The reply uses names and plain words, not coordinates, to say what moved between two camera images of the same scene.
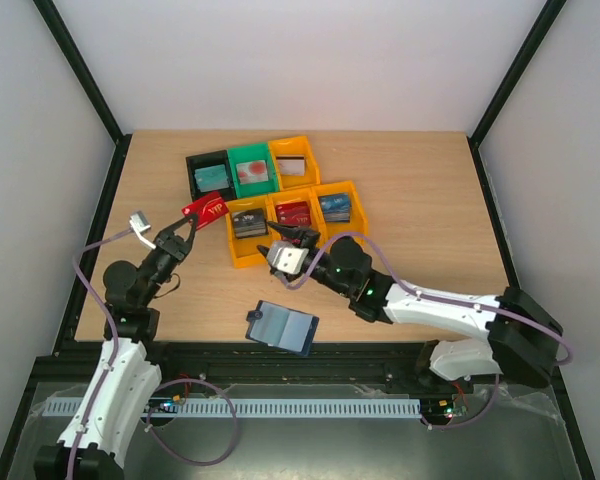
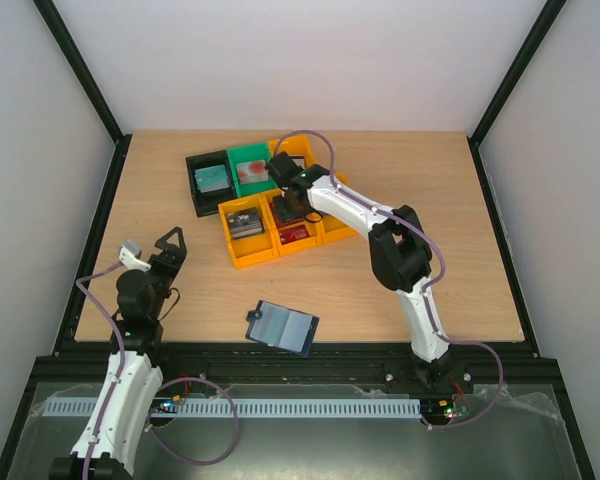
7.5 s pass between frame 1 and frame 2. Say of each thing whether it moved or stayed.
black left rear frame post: stayed
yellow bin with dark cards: stayed
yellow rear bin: stayed
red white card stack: stayed
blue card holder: stayed
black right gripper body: moved
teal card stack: stayed
